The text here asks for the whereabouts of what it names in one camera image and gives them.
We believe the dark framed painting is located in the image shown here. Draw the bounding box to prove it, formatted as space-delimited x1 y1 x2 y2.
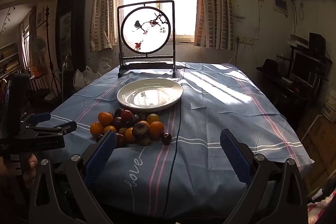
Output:
55 0 87 75

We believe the blue striped tablecloth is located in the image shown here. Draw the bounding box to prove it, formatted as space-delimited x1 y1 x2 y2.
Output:
39 61 315 224

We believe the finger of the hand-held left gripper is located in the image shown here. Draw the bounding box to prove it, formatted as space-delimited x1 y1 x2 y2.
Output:
20 121 77 139
20 112 51 128

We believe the black hat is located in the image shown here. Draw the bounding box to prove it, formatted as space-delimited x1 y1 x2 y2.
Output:
256 59 280 73

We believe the black speaker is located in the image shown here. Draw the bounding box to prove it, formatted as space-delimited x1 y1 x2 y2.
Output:
308 32 326 52

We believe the white electrical box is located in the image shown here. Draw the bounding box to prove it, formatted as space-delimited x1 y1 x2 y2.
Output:
273 0 289 17

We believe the white plastic bag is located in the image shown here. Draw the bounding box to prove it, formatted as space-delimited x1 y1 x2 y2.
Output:
98 57 117 73
73 66 101 90

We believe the black cable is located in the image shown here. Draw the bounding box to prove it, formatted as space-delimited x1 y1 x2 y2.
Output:
160 62 187 218

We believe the checked curtain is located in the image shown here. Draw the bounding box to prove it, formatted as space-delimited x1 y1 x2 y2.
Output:
89 0 116 52
194 0 235 51

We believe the person's left hand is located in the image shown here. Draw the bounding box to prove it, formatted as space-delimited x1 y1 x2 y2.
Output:
23 153 39 190

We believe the dark wooden coat rack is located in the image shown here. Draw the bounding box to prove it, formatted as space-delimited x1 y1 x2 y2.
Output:
43 6 63 101

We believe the bookshelf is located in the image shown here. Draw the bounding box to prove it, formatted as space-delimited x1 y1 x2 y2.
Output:
0 42 21 80

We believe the computer monitor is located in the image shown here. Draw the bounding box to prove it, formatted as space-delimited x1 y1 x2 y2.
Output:
290 49 326 83

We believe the dark desk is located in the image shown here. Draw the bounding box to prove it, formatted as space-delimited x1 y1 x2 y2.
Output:
259 72 328 130

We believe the white plate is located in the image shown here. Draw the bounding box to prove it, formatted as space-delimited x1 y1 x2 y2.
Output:
117 78 184 113

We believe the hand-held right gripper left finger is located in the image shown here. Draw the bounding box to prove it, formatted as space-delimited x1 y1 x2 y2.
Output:
29 130 117 224

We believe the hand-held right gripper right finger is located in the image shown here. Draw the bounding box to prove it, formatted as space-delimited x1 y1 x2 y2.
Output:
220 129 307 224

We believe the round bird painting table screen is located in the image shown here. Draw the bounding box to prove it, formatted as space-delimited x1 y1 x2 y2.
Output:
117 0 177 79

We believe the standing fan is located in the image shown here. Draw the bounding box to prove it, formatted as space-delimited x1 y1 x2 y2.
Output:
31 35 48 77

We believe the pink floral cloth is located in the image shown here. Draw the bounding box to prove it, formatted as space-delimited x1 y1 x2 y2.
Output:
306 187 336 224

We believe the white bucket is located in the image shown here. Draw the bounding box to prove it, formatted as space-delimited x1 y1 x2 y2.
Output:
322 94 336 122

